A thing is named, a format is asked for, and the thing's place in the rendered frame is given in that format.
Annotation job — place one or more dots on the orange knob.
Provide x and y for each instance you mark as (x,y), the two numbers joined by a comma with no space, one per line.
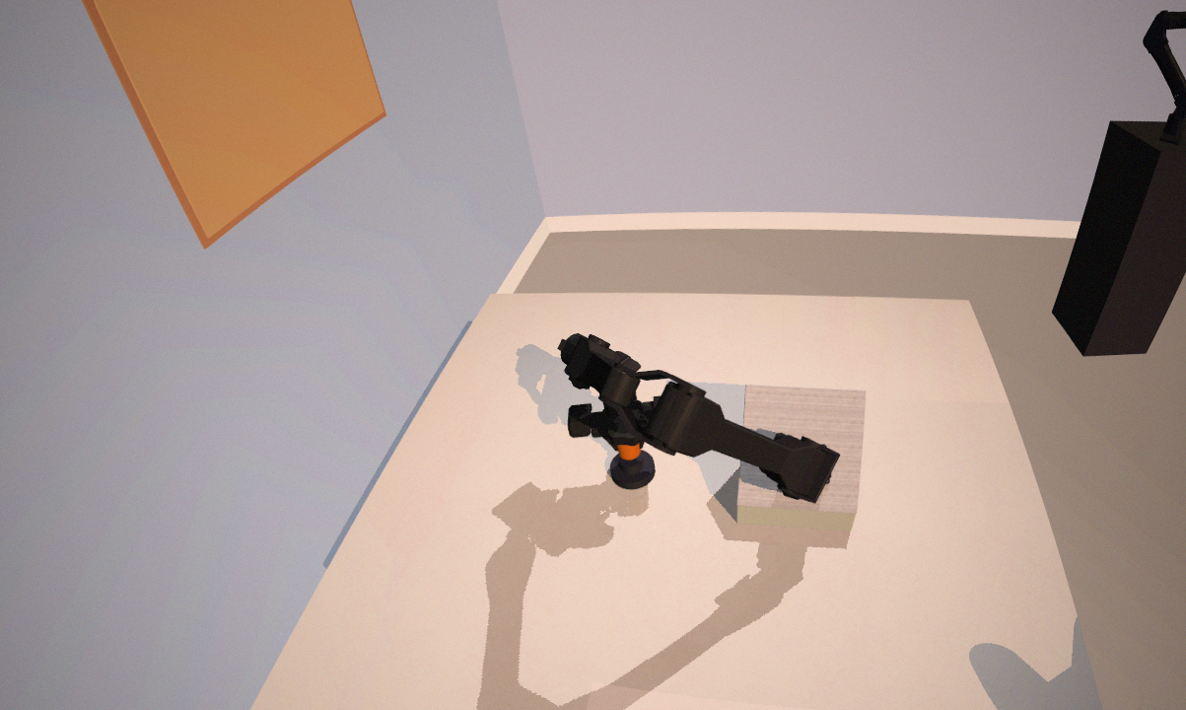
(628,452)

